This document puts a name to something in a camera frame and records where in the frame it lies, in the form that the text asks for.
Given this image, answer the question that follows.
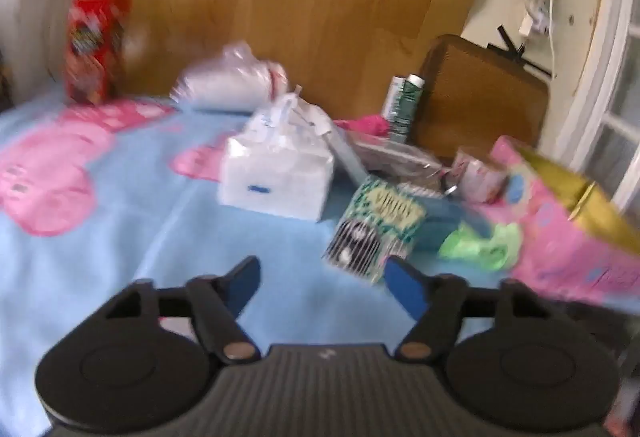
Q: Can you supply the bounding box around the pink cloth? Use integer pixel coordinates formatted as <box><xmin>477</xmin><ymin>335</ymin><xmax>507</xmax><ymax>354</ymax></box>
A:
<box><xmin>334</xmin><ymin>114</ymin><xmax>391</xmax><ymax>138</ymax></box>

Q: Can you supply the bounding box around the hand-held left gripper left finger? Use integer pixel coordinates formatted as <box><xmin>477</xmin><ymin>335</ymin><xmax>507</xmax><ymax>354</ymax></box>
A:
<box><xmin>102</xmin><ymin>256</ymin><xmax>262</xmax><ymax>364</ymax></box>

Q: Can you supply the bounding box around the green tube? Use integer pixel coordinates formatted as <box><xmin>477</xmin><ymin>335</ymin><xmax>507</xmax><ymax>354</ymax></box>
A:
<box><xmin>390</xmin><ymin>74</ymin><xmax>426</xmax><ymax>143</ymax></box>

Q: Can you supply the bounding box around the white tissue pack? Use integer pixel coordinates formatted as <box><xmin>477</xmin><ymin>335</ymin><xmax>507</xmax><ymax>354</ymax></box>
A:
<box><xmin>217</xmin><ymin>92</ymin><xmax>336</xmax><ymax>223</ymax></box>

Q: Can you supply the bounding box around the green patterned packet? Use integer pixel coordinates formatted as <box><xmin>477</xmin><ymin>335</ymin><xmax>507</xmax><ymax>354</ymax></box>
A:
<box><xmin>321</xmin><ymin>174</ymin><xmax>428</xmax><ymax>285</ymax></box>

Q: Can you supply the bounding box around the blue cloth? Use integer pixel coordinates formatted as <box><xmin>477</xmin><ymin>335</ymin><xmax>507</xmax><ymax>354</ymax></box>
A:
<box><xmin>415</xmin><ymin>197</ymin><xmax>483</xmax><ymax>253</ymax></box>

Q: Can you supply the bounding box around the red snack bag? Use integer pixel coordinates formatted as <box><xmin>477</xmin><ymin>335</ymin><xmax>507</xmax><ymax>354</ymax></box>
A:
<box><xmin>62</xmin><ymin>0</ymin><xmax>133</xmax><ymax>105</ymax></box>

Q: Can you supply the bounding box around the white filled plastic bag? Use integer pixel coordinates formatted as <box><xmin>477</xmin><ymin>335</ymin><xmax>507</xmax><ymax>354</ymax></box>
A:
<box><xmin>170</xmin><ymin>42</ymin><xmax>291</xmax><ymax>113</ymax></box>

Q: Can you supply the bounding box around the white power strip with cables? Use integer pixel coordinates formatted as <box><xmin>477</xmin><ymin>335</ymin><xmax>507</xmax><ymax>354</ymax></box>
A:
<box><xmin>546</xmin><ymin>0</ymin><xmax>559</xmax><ymax>74</ymax></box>

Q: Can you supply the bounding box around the wooden board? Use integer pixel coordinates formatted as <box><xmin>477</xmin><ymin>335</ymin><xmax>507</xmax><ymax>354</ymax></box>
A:
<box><xmin>107</xmin><ymin>0</ymin><xmax>488</xmax><ymax>128</ymax></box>

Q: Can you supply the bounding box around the black tape cross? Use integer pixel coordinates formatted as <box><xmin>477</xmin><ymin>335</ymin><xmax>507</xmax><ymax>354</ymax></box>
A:
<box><xmin>487</xmin><ymin>30</ymin><xmax>553</xmax><ymax>78</ymax></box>

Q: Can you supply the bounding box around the white tube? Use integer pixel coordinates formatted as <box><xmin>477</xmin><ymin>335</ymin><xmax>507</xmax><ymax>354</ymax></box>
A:
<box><xmin>382</xmin><ymin>76</ymin><xmax>406</xmax><ymax>118</ymax></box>

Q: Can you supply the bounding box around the blue printed blanket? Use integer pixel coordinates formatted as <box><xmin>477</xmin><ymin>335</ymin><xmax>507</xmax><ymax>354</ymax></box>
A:
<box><xmin>0</xmin><ymin>82</ymin><xmax>640</xmax><ymax>437</ymax></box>

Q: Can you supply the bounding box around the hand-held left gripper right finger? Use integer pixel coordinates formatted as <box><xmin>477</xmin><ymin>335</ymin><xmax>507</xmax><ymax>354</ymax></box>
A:
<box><xmin>384</xmin><ymin>256</ymin><xmax>552</xmax><ymax>361</ymax></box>

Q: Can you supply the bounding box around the pink white printed pack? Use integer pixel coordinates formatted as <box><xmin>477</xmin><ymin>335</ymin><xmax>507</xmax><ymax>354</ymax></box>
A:
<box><xmin>450</xmin><ymin>146</ymin><xmax>508</xmax><ymax>204</ymax></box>

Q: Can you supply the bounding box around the white window frame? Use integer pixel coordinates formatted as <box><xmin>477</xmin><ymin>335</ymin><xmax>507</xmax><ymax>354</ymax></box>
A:
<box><xmin>550</xmin><ymin>0</ymin><xmax>640</xmax><ymax>218</ymax></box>

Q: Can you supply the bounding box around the clear plastic package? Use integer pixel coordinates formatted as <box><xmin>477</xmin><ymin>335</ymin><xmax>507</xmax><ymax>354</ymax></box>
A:
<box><xmin>330</xmin><ymin>127</ymin><xmax>451</xmax><ymax>190</ymax></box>

